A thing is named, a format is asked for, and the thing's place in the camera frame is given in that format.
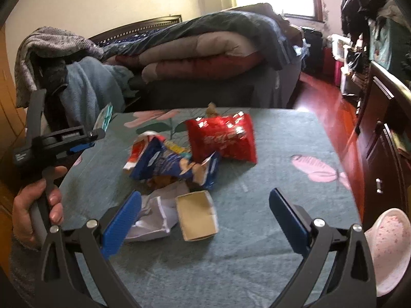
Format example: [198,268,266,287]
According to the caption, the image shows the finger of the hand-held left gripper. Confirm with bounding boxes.
[26,89,47,144]
[59,128,106,155]

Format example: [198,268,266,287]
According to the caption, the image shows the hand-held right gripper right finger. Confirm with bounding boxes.
[269,188,378,308]

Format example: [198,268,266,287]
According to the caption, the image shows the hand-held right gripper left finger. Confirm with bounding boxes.
[34,191,143,308]

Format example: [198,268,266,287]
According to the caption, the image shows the small colourful teal packet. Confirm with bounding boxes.
[96,103,114,132]

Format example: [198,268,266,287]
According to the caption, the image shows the person's left forearm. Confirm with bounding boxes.
[9,234,45,308]

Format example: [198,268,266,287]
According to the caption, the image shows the person's left hand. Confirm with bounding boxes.
[12,166,69,251]

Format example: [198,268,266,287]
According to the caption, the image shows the orange wooden wardrobe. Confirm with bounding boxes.
[0,22,29,276]

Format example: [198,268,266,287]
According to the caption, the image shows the white crumpled paper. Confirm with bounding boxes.
[124,180,190,243]

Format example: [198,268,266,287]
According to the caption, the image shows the black jacket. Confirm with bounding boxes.
[39,56,69,132]

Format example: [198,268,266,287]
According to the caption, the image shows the teal floral tablecloth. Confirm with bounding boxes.
[59,107,362,308]

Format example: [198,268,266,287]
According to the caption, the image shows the red and white wrapper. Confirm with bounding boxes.
[124,131,166,170]

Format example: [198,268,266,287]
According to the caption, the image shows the light blue fleece blanket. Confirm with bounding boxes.
[61,56,135,129]

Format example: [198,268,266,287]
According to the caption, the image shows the clothes draped on chair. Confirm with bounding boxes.
[14,26,105,108]

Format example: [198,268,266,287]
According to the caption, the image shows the blue snack wrapper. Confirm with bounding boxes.
[129,136,222,190]

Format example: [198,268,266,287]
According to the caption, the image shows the small cardboard box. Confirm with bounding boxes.
[175,190,219,242]

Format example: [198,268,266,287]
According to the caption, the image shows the yellow snack wrapper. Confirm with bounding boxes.
[164,139,193,159]

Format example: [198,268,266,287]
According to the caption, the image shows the pink patterned slipper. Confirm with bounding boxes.
[363,208,411,297]

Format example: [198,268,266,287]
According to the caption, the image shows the red snack bag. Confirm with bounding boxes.
[185,112,258,164]

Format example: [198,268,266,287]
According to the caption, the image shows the dark wooden dresser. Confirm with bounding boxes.
[355,61,411,232]

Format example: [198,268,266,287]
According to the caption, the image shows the dark wooden headboard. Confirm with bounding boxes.
[88,14,182,49]

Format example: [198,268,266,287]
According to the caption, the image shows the bed with dark sheet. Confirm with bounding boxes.
[128,61,302,110]

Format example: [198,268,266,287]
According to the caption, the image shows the grey and red folded comforter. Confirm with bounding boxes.
[111,34,267,84]

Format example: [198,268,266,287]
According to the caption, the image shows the pink storage bin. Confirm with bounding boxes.
[334,59,344,87]

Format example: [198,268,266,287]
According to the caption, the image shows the black suitcase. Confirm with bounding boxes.
[302,27,323,74]

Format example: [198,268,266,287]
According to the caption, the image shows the white basket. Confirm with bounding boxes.
[331,34,350,58]

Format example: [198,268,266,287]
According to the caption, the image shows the folded quilts pile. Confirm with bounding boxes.
[103,5,297,71]

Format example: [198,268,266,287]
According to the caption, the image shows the teal printed box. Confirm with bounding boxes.
[369,19,411,84]

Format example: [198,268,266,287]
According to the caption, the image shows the hanging dark clothes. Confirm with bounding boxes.
[340,0,390,36]

